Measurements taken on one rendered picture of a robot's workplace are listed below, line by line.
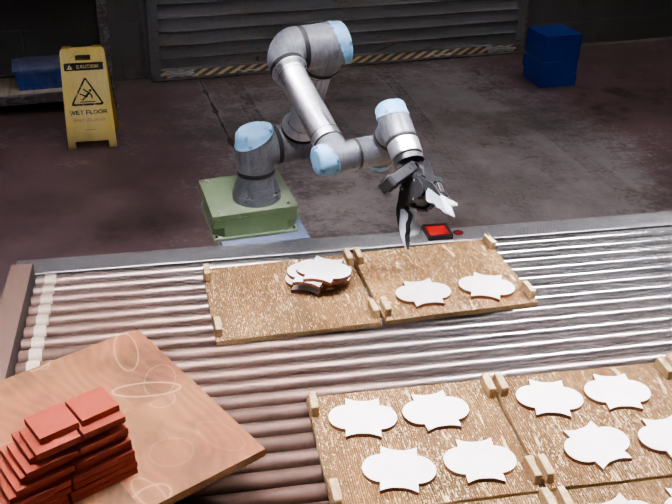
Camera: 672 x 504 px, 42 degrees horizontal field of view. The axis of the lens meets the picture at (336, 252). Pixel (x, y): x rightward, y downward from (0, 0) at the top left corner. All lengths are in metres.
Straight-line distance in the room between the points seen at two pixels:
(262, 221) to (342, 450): 1.06
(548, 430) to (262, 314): 0.76
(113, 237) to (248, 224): 2.04
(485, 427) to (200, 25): 5.34
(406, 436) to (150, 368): 0.55
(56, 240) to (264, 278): 2.46
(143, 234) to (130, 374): 2.81
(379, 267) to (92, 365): 0.87
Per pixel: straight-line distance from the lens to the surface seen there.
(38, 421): 1.56
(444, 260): 2.47
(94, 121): 5.73
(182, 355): 2.13
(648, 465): 1.90
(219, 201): 2.74
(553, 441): 1.89
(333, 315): 2.20
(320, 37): 2.35
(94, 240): 4.64
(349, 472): 1.77
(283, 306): 2.24
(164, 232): 4.65
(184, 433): 1.71
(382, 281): 2.35
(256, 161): 2.64
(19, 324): 2.28
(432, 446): 1.84
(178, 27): 6.85
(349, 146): 2.09
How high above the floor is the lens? 2.15
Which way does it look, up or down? 29 degrees down
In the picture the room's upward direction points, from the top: 1 degrees clockwise
